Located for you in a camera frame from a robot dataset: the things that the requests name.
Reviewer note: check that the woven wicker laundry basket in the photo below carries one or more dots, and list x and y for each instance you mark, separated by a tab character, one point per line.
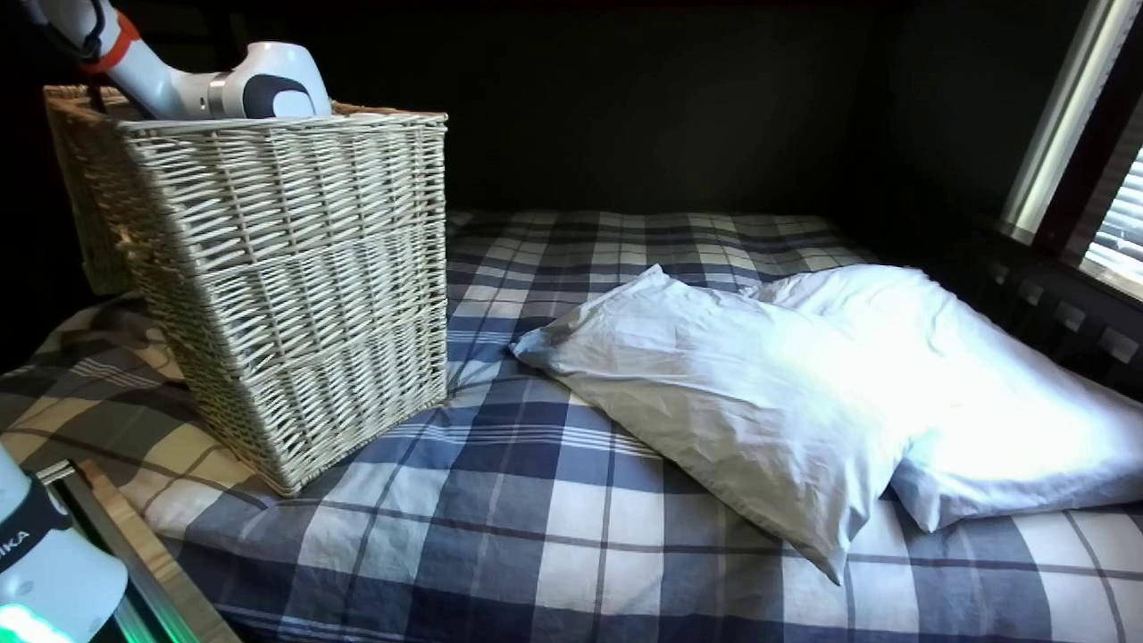
299	288

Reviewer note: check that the greyish white pillow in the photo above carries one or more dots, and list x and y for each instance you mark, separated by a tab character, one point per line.
714	405

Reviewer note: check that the blue plaid bed sheet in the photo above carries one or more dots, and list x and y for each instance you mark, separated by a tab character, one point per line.
536	513

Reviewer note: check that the bright white pillow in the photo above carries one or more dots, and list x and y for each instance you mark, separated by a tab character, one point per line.
1012	415

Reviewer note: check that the dark bunk bed frame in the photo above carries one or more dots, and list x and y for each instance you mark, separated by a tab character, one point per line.
1072	321

